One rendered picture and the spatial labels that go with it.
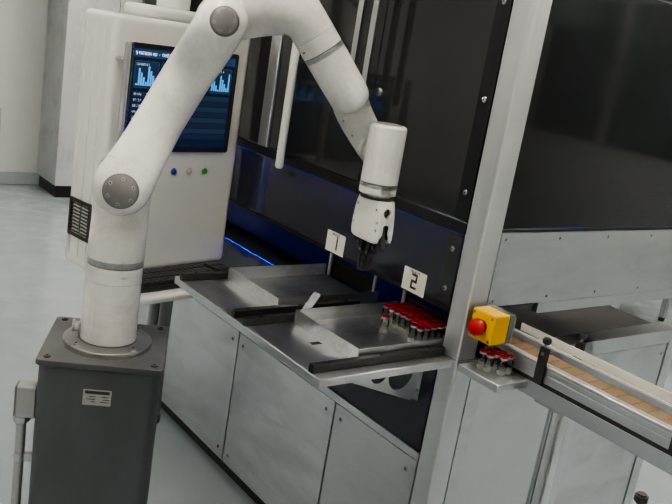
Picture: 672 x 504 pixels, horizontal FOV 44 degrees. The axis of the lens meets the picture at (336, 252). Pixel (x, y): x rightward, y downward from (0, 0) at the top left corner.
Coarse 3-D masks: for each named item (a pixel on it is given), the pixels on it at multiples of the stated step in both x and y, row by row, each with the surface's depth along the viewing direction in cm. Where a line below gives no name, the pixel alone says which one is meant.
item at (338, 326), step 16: (368, 304) 223; (304, 320) 206; (320, 320) 214; (336, 320) 216; (352, 320) 218; (368, 320) 220; (320, 336) 201; (336, 336) 196; (352, 336) 206; (368, 336) 208; (384, 336) 210; (400, 336) 212; (352, 352) 191; (368, 352) 191; (384, 352) 194
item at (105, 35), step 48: (96, 48) 233; (144, 48) 234; (240, 48) 260; (96, 96) 235; (144, 96) 239; (240, 96) 265; (96, 144) 237; (192, 144) 256; (192, 192) 262; (192, 240) 268
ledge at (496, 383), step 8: (464, 368) 199; (472, 368) 199; (472, 376) 197; (480, 376) 195; (488, 376) 196; (496, 376) 196; (504, 376) 197; (512, 376) 198; (520, 376) 199; (488, 384) 193; (496, 384) 192; (504, 384) 193; (512, 384) 194; (520, 384) 196; (496, 392) 192
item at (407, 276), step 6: (408, 270) 214; (414, 270) 212; (408, 276) 214; (414, 276) 212; (420, 276) 210; (426, 276) 208; (402, 282) 216; (408, 282) 214; (420, 282) 210; (408, 288) 214; (420, 288) 210; (420, 294) 210
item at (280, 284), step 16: (240, 272) 237; (256, 272) 240; (272, 272) 243; (288, 272) 247; (304, 272) 251; (320, 272) 254; (256, 288) 223; (272, 288) 233; (288, 288) 235; (304, 288) 238; (320, 288) 240; (336, 288) 243; (272, 304) 217
